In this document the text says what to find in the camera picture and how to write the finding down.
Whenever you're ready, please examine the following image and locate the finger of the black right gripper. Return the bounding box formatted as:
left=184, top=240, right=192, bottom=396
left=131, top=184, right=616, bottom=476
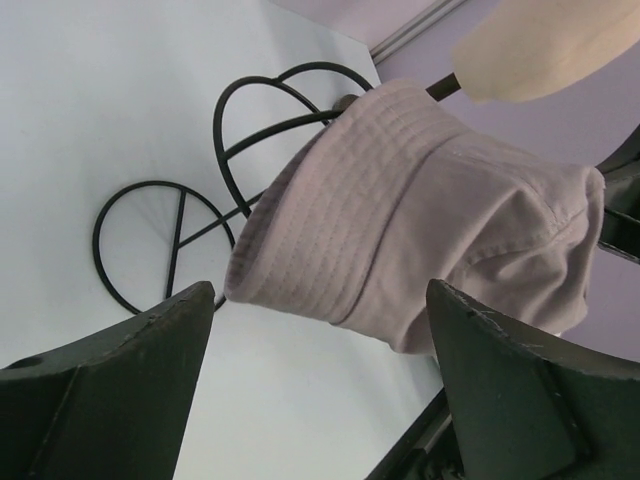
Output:
left=597, top=127, right=639, bottom=264

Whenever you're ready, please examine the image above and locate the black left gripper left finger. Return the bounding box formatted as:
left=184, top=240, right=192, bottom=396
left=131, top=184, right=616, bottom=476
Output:
left=1, top=282, right=215, bottom=479

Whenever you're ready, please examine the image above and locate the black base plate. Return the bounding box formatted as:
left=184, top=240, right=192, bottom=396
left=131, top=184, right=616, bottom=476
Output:
left=366, top=389, right=466, bottom=480

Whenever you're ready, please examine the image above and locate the black wire hat stand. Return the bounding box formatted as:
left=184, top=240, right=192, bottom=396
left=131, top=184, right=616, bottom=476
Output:
left=91, top=61, right=373, bottom=315

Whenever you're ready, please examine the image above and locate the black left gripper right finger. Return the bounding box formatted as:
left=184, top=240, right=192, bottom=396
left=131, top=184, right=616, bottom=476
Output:
left=426, top=280, right=639, bottom=479

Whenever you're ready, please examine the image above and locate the grey bucket hat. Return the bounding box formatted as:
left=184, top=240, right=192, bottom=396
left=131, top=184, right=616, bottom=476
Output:
left=224, top=80, right=605, bottom=354

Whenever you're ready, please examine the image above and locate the aluminium frame rail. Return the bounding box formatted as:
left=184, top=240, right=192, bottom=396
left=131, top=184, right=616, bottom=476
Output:
left=370, top=0, right=466, bottom=65

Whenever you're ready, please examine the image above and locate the cream mannequin head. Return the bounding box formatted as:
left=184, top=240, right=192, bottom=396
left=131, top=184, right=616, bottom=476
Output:
left=451, top=0, right=639, bottom=103

